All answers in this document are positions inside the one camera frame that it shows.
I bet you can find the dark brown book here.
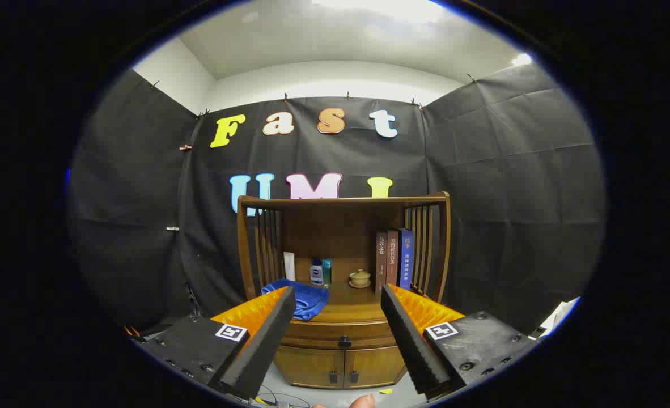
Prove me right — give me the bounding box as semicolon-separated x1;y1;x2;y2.
376;231;388;295

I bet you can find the wooden drawer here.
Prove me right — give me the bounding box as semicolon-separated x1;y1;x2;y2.
280;319;399;350

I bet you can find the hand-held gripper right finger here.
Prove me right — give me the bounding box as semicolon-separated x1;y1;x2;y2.
380;283;540;400

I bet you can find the white sheet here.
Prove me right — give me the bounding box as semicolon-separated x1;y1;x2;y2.
539;297;580;339

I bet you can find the reddish brown book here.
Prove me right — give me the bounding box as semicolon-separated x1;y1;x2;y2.
386;229;400;290

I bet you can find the brown wooden cabinet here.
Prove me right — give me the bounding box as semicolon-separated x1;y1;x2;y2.
236;192;452;390

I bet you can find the black backdrop cloth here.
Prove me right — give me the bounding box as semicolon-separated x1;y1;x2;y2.
67;63;606;341

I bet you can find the folded blue towel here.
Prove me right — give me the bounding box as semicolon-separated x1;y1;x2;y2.
261;278;330;321

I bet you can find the blue book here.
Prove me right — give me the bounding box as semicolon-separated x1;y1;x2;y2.
397;228;414;291

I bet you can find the wooden cabinet door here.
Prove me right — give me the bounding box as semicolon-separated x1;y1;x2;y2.
273;346;345;389
345;347;407;389

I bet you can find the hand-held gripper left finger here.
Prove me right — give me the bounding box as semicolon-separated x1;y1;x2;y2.
134;286;296;401

